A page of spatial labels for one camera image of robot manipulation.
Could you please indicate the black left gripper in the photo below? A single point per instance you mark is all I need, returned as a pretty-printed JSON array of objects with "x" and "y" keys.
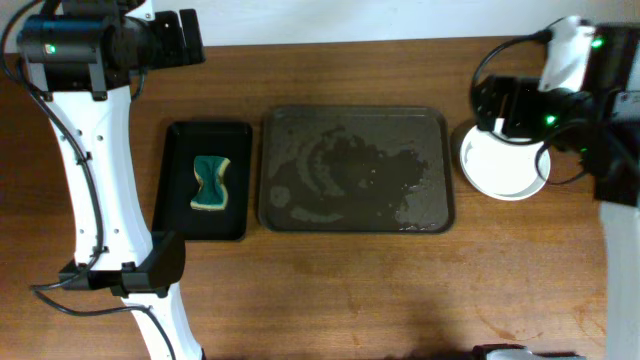
[{"x": 176, "y": 38}]

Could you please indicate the cream white plate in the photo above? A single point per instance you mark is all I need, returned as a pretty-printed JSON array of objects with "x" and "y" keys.
[{"x": 502, "y": 171}]

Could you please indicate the black small tray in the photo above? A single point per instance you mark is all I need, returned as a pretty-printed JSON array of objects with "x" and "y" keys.
[{"x": 178, "y": 185}]

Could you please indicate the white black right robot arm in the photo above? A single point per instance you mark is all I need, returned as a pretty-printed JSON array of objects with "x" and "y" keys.
[{"x": 607, "y": 142}]

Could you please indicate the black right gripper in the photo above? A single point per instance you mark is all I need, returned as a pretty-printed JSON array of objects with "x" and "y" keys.
[{"x": 493, "y": 103}]

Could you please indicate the green and yellow sponge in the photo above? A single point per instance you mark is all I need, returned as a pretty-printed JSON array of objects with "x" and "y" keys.
[{"x": 212, "y": 194}]

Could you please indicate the dark brown serving tray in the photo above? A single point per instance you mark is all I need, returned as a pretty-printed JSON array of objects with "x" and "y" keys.
[{"x": 356, "y": 169}]

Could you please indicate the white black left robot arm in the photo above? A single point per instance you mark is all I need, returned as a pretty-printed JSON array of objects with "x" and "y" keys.
[{"x": 84, "y": 63}]

